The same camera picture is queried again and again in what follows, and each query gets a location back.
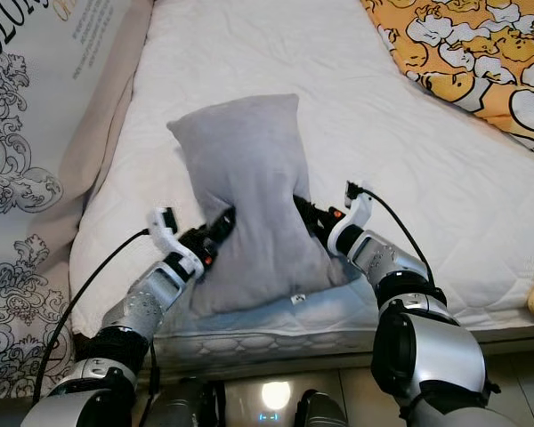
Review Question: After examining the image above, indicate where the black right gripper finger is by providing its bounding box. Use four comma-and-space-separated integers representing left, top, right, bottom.
294, 196, 330, 230

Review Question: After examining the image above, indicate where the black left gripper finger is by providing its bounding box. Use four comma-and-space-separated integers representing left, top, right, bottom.
205, 206, 238, 246

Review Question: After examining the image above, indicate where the grey pillow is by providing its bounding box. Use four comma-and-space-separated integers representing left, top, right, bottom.
166, 93, 362, 318

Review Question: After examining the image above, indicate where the white quilted mattress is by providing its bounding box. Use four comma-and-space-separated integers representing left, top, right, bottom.
69, 0, 534, 355

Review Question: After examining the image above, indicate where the grey robot left leg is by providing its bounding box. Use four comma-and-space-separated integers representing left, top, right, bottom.
141, 377, 222, 427

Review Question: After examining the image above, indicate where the grey robot leg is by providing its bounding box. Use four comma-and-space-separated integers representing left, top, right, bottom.
292, 389, 350, 427
141, 377, 222, 427

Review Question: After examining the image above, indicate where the grey robot right leg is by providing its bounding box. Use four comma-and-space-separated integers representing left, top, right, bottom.
292, 389, 350, 427

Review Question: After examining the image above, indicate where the ornament print plastic cover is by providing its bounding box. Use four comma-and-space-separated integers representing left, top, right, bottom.
0, 0, 154, 403

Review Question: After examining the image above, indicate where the yellow cartoon print blanket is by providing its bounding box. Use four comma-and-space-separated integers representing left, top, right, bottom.
359, 0, 534, 326

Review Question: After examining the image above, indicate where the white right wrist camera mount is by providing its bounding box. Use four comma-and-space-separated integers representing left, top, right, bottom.
344, 180, 376, 234

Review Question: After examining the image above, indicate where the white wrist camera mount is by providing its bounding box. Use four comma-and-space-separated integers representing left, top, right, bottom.
149, 205, 206, 275
344, 180, 376, 234

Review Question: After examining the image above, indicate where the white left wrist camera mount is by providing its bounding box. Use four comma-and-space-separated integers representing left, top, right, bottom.
149, 205, 206, 275

